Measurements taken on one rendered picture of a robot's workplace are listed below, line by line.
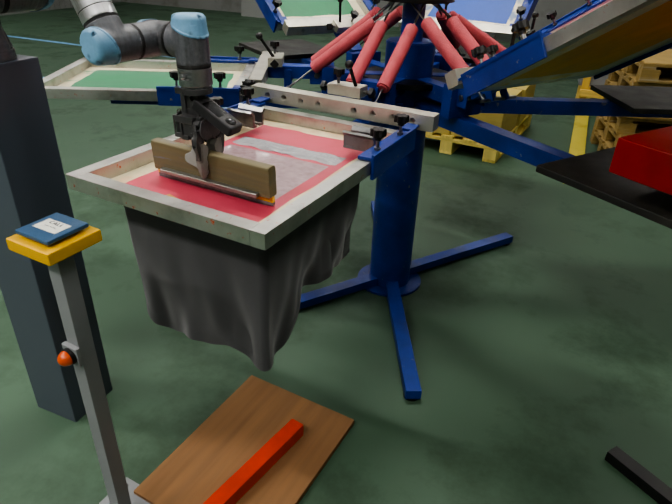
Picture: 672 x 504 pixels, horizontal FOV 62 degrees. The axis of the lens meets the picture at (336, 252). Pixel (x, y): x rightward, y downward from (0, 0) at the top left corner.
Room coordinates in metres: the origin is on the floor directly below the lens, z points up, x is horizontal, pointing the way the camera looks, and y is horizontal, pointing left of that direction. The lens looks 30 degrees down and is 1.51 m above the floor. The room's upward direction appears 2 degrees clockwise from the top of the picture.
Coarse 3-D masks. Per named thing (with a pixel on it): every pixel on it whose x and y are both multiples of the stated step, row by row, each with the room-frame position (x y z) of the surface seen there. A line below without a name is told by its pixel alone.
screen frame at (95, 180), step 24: (288, 120) 1.84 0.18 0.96; (312, 120) 1.79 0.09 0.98; (336, 120) 1.77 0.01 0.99; (96, 168) 1.29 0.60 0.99; (120, 168) 1.34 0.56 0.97; (360, 168) 1.35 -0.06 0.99; (96, 192) 1.20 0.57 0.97; (120, 192) 1.16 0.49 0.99; (144, 192) 1.15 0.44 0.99; (312, 192) 1.19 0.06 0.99; (336, 192) 1.23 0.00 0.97; (168, 216) 1.09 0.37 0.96; (192, 216) 1.06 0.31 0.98; (216, 216) 1.04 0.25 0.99; (288, 216) 1.06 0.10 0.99; (312, 216) 1.14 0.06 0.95; (240, 240) 1.00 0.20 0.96; (264, 240) 0.97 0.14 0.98
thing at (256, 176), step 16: (160, 144) 1.32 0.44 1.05; (176, 144) 1.30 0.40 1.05; (160, 160) 1.32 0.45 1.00; (176, 160) 1.30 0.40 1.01; (208, 160) 1.25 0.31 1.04; (224, 160) 1.22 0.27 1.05; (240, 160) 1.21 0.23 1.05; (208, 176) 1.25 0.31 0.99; (224, 176) 1.23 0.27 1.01; (240, 176) 1.20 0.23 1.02; (256, 176) 1.18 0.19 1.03; (272, 176) 1.18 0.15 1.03; (272, 192) 1.18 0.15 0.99
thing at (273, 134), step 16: (256, 128) 1.77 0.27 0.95; (272, 128) 1.78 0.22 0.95; (224, 144) 1.61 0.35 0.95; (288, 144) 1.63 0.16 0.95; (256, 160) 1.48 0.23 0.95; (144, 176) 1.33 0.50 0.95; (160, 176) 1.34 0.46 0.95; (160, 192) 1.24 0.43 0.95; (176, 192) 1.24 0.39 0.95; (192, 192) 1.24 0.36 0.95
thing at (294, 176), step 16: (304, 144) 1.63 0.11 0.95; (320, 144) 1.64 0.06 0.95; (336, 144) 1.64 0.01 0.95; (272, 160) 1.48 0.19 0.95; (288, 160) 1.49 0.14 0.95; (304, 160) 1.49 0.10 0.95; (352, 160) 1.51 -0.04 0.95; (288, 176) 1.37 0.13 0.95; (304, 176) 1.37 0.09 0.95; (320, 176) 1.38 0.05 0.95; (208, 192) 1.25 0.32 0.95; (288, 192) 1.27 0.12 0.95; (224, 208) 1.16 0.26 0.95; (240, 208) 1.16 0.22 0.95; (256, 208) 1.17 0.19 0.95; (272, 208) 1.17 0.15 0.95
